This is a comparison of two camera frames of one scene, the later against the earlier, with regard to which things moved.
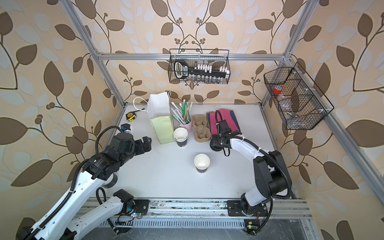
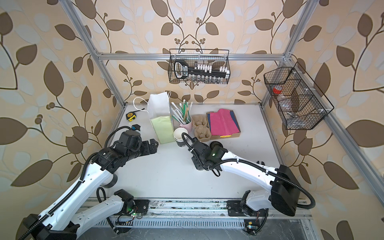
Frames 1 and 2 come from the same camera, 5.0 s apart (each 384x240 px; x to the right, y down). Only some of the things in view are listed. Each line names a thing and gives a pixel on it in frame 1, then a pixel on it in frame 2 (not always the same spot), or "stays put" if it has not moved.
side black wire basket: x=296 y=97 stays put
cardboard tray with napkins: x=223 y=114 stays put
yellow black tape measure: x=130 y=116 stays put
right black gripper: x=216 y=136 to x=196 y=163
